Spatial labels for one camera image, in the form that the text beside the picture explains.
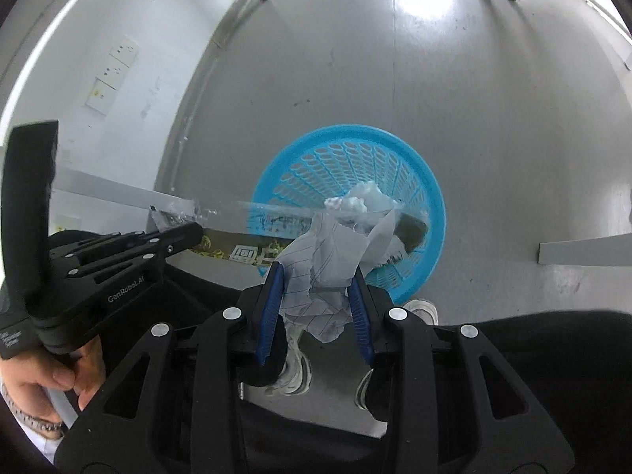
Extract dark packet with yellow print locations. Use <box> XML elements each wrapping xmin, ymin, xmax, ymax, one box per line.
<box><xmin>190</xmin><ymin>229</ymin><xmax>297</xmax><ymax>270</ymax></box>

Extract lined white paper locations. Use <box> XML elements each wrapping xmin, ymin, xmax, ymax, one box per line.
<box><xmin>279</xmin><ymin>210</ymin><xmax>396</xmax><ymax>345</ymax></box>

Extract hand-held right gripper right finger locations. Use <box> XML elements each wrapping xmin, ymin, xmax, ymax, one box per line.
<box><xmin>348</xmin><ymin>267</ymin><xmax>576</xmax><ymax>474</ymax></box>

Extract clear plastic wrapper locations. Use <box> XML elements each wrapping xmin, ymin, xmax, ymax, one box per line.
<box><xmin>148</xmin><ymin>196</ymin><xmax>317</xmax><ymax>230</ymax></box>

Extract white table beam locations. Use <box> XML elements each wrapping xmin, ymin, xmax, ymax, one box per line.
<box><xmin>54</xmin><ymin>167</ymin><xmax>198</xmax><ymax>209</ymax></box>

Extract person's left hand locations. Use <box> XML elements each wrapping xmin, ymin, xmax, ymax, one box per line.
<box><xmin>0</xmin><ymin>333</ymin><xmax>107</xmax><ymax>435</ymax></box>

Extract blue plastic basket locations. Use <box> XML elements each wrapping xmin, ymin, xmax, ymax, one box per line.
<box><xmin>249</xmin><ymin>125</ymin><xmax>446</xmax><ymax>304</ymax></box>

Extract white tissue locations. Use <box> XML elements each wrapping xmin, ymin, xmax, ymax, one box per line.
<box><xmin>323</xmin><ymin>181</ymin><xmax>403</xmax><ymax>228</ymax></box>

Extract person's left forearm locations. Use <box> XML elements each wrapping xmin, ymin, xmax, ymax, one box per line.
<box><xmin>0</xmin><ymin>382</ymin><xmax>67</xmax><ymax>465</ymax></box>

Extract dark brown wrapper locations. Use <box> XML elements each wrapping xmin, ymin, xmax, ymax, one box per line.
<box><xmin>395</xmin><ymin>214</ymin><xmax>428</xmax><ymax>254</ymax></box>

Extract white plate with yellow sticker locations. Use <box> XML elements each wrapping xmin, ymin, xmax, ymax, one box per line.
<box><xmin>85</xmin><ymin>79</ymin><xmax>119</xmax><ymax>117</ymax></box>

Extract white wall socket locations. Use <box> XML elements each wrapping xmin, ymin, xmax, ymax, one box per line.
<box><xmin>99</xmin><ymin>58</ymin><xmax>130</xmax><ymax>88</ymax></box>
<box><xmin>107</xmin><ymin>36</ymin><xmax>140</xmax><ymax>67</ymax></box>

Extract black pants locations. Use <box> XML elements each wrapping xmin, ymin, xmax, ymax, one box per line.
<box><xmin>49</xmin><ymin>229</ymin><xmax>632</xmax><ymax>474</ymax></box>

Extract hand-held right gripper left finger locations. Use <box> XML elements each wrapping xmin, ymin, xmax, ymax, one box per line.
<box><xmin>54</xmin><ymin>261</ymin><xmax>287</xmax><ymax>474</ymax></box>

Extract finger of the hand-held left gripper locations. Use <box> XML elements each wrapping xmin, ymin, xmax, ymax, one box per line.
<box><xmin>64</xmin><ymin>224</ymin><xmax>191</xmax><ymax>262</ymax></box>
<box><xmin>66</xmin><ymin>222</ymin><xmax>204</xmax><ymax>284</ymax></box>

